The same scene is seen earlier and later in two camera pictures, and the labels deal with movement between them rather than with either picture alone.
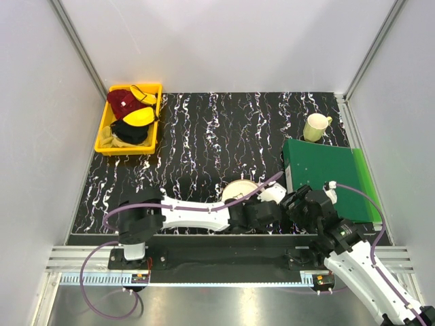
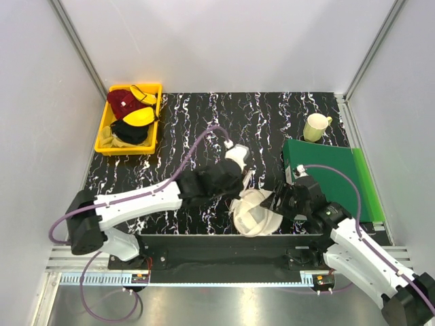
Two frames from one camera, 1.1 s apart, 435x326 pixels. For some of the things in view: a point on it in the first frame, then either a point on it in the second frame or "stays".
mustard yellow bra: x=108 y=140 stays
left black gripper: x=258 y=202 → x=238 y=190
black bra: x=129 y=133 stays
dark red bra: x=122 y=101 stays
